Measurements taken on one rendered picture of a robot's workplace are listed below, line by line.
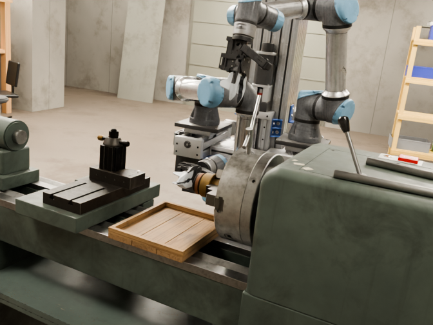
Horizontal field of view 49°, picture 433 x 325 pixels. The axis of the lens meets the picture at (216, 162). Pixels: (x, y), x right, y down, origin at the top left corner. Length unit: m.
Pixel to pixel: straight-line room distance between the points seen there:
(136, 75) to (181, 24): 1.47
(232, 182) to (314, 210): 0.29
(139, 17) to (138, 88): 1.50
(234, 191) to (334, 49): 0.82
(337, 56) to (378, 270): 0.99
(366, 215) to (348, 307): 0.26
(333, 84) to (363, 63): 7.74
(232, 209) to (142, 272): 0.43
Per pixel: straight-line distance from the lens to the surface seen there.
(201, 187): 1.60
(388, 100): 9.78
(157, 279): 1.66
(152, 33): 10.53
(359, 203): 1.24
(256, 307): 1.45
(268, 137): 2.30
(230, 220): 1.45
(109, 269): 1.77
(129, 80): 10.67
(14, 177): 2.18
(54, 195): 1.79
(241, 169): 1.44
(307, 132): 2.13
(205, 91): 1.82
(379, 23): 9.76
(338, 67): 2.01
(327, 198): 1.26
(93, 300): 1.97
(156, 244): 1.59
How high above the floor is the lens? 1.59
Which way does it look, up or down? 15 degrees down
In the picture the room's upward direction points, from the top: 6 degrees clockwise
